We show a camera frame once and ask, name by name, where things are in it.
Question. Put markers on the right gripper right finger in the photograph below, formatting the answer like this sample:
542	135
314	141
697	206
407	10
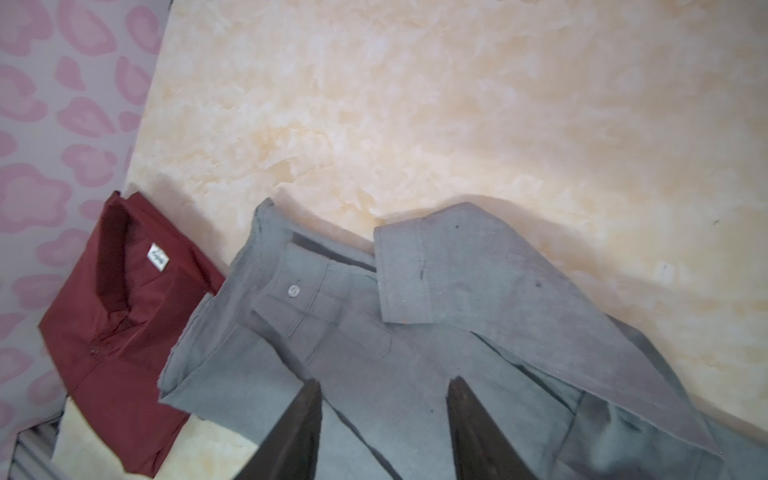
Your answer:
480	449

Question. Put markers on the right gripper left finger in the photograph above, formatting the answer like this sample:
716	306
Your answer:
290	450

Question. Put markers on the grey long sleeve shirt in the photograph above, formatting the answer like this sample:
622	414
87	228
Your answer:
458	293

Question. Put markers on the maroon long sleeve shirt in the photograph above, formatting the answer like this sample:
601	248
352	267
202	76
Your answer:
115	320

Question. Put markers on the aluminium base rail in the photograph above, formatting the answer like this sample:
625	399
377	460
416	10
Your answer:
32	451

